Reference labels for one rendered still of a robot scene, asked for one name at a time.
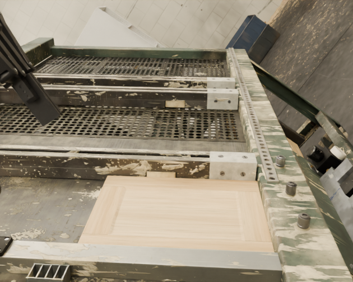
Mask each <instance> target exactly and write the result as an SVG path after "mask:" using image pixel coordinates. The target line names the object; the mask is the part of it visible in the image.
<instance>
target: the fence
mask: <svg viewBox="0 0 353 282"><path fill-rule="evenodd" d="M34 263H36V264H59V265H69V266H70V271H71V276H84V277H96V278H118V279H140V280H162V281H185V282H281V277H282V267H281V263H280V259H279V256H278V253H277V252H254V251H229V250H205V249H192V248H168V247H143V246H119V245H95V244H81V243H58V242H33V241H12V243H11V244H10V246H9V247H8V249H7V250H6V252H5V253H4V255H3V256H1V257H0V272H5V273H17V274H29V272H30V270H31V269H32V267H33V265H34Z"/></svg>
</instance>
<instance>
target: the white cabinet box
mask: <svg viewBox="0 0 353 282"><path fill-rule="evenodd" d="M74 46H117V47H147V48H165V47H164V46H163V45H161V44H160V43H158V42H157V41H156V40H154V39H153V38H151V37H150V36H148V35H147V34H145V33H144V32H143V31H141V30H140V29H138V28H136V27H135V26H134V25H132V24H131V23H129V22H128V21H127V20H125V19H124V18H122V17H120V16H119V15H118V14H116V13H115V12H113V11H112V10H111V9H109V8H107V7H106V6H102V7H96V8H95V10H94V12H93V14H92V15H91V17H90V19H89V20H88V22H87V24H86V26H85V28H84V29H83V31H82V32H81V35H80V36H79V38H78V39H77V41H76V43H75V45H74Z"/></svg>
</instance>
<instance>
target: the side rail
mask: <svg viewBox="0 0 353 282"><path fill-rule="evenodd" d="M51 49H52V56H73V57H126V58H180V59H226V53H227V51H226V49H204V48H147V47H117V46H60V45H55V46H54V47H52V48H51Z"/></svg>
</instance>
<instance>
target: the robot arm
mask: <svg viewBox="0 0 353 282"><path fill-rule="evenodd" d="M34 71H36V68H35V66H34V67H33V66H32V63H31V62H30V61H29V59H28V57H27V56H26V54H25V52H24V51H23V49H22V47H21V46H20V45H19V43H18V41H17V40H16V38H15V37H14V35H13V33H12V32H11V30H10V28H9V27H8V26H7V24H6V22H5V20H4V18H3V15H2V13H1V11H0V83H1V84H4V83H6V82H7V83H6V84H4V85H3V87H4V88H6V89H8V88H9V87H11V86H12V88H13V89H14V90H15V91H16V93H17V94H18V95H19V97H20V98H21V99H22V100H23V102H24V103H25V105H26V106H27V107H28V108H29V110H30V111H31V112H32V113H33V115H34V116H35V117H36V118H37V120H38V121H39V123H40V124H41V125H42V126H45V125H46V124H48V123H49V122H51V121H53V120H54V119H56V118H57V117H59V116H60V115H61V114H62V112H61V110H60V109H59V108H58V106H57V105H56V104H55V103H54V101H53V100H52V99H51V97H50V96H49V95H48V93H47V92H46V90H45V89H44V88H43V87H42V85H41V84H40V83H39V81H38V80H37V79H36V77H35V76H34V75H33V72H34Z"/></svg>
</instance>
